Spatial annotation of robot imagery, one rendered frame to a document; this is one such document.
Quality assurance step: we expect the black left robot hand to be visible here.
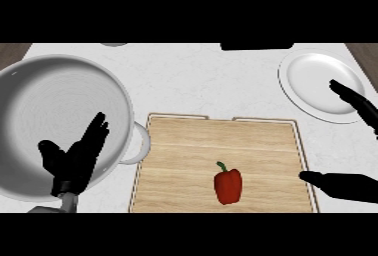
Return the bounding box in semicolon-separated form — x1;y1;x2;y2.
36;111;110;198

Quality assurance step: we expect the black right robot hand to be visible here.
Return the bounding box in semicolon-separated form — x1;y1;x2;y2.
298;79;378;204

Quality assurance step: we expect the red bell pepper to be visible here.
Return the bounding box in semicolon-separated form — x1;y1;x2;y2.
212;161;243;206

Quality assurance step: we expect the wooden tray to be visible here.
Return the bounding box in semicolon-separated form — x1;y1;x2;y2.
126;112;320;214

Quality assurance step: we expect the white plate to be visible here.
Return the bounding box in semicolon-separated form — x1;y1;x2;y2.
275;48;370;125

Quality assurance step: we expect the large silver pot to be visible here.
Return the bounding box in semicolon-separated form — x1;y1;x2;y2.
0;54;151;203

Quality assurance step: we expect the black appliance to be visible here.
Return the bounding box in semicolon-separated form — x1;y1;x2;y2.
218;42;295;52

